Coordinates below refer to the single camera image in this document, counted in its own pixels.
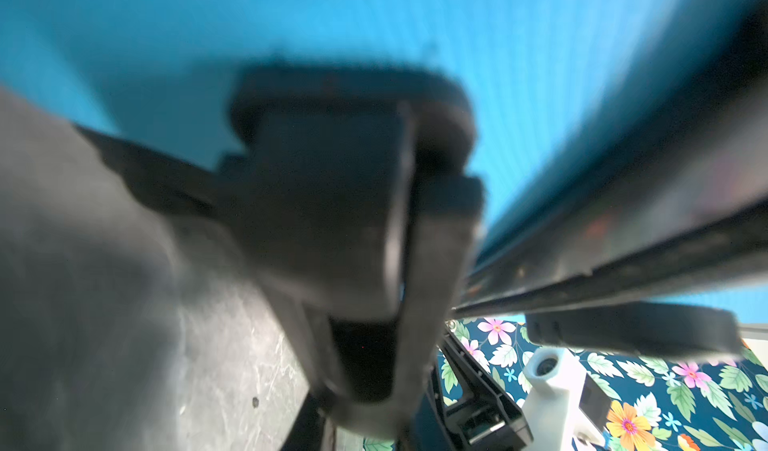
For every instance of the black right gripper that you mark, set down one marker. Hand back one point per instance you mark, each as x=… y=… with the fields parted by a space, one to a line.
x=484 y=417

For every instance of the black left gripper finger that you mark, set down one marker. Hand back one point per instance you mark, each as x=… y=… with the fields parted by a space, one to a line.
x=311 y=430

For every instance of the blue hard-shell suitcase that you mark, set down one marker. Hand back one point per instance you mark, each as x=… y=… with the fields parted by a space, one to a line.
x=212 y=208

